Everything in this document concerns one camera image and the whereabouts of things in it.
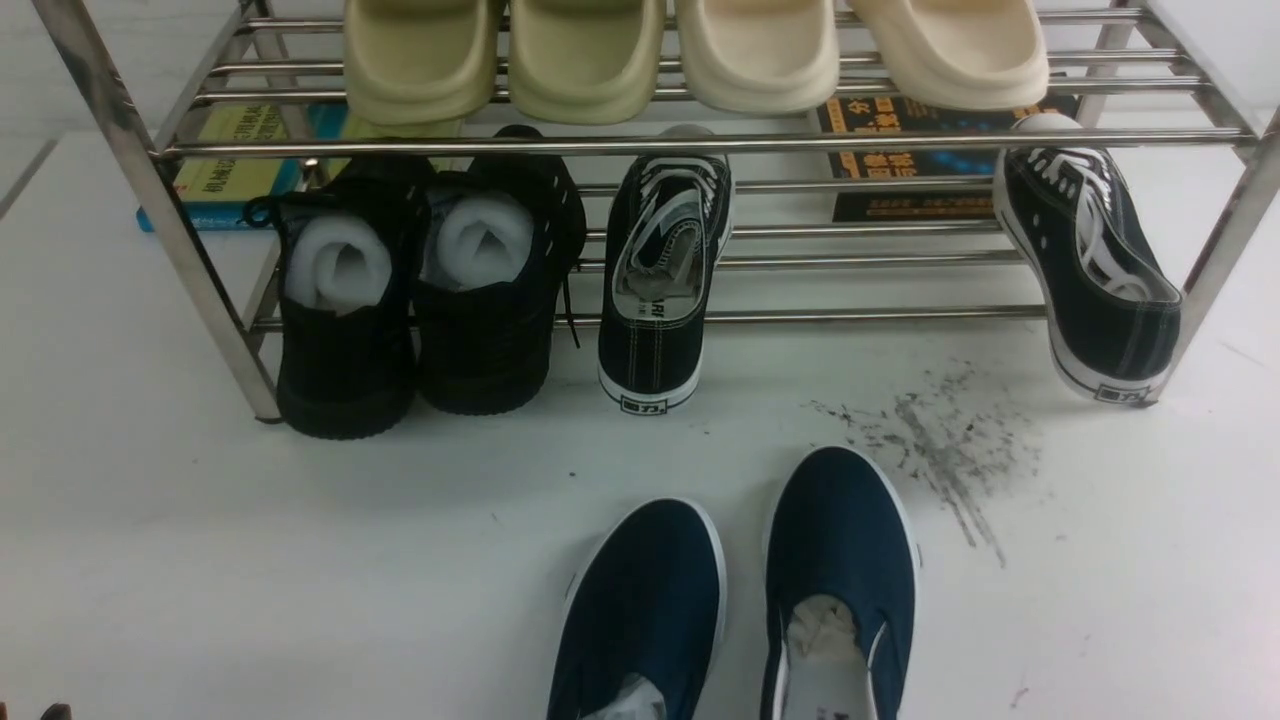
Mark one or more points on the navy slip-on shoe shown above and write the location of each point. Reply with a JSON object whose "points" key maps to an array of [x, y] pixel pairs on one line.
{"points": [[644, 617], [841, 572]]}

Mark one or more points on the stainless steel shoe rack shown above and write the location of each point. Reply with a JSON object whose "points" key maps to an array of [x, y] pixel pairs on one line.
{"points": [[1146, 87]]}

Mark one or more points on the black canvas sneaker middle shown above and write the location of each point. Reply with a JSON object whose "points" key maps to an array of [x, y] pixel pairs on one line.
{"points": [[669, 222]]}

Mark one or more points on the black canvas sneaker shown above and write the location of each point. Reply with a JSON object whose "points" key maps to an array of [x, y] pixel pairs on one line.
{"points": [[669, 222], [1114, 318]]}

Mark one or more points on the black high-top shoe right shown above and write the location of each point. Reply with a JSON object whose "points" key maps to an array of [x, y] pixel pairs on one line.
{"points": [[493, 263]]}

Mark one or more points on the black high-top shoe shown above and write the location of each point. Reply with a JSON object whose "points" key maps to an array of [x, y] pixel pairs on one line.
{"points": [[344, 294], [493, 263]]}

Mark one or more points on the black high-top shoe left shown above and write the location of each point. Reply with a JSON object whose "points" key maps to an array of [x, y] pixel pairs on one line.
{"points": [[344, 294]]}

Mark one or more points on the olive foam slipper right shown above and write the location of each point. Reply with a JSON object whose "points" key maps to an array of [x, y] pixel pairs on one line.
{"points": [[584, 63]]}

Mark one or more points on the olive foam slipper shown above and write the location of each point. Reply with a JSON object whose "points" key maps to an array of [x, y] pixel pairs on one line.
{"points": [[417, 62], [584, 63]]}

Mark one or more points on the cream foam slipper left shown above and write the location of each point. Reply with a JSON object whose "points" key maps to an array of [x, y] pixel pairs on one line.
{"points": [[759, 57]]}

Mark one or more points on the cream foam slipper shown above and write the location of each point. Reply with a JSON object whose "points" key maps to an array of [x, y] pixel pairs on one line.
{"points": [[964, 55], [759, 57]]}

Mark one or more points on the olive foam slipper left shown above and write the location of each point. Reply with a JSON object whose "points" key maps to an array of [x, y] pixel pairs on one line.
{"points": [[417, 62]]}

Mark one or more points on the cream foam slipper right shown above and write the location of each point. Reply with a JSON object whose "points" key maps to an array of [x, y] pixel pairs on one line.
{"points": [[964, 55]]}

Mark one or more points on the yellow blue book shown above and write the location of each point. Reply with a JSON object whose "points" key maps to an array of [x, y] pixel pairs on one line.
{"points": [[214, 190]]}

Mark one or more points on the black canvas sneaker right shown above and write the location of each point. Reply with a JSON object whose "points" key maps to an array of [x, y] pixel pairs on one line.
{"points": [[1114, 318]]}

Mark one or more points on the black left gripper tips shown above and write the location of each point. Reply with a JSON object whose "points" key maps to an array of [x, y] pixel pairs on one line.
{"points": [[58, 711]]}

